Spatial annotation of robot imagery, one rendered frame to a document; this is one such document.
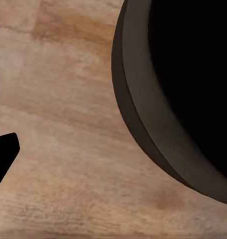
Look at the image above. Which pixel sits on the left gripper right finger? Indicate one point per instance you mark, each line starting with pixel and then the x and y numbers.
pixel 222 146

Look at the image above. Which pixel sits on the cauldron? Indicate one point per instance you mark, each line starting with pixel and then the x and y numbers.
pixel 169 73

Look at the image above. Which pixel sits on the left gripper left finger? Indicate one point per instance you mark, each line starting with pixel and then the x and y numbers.
pixel 9 149

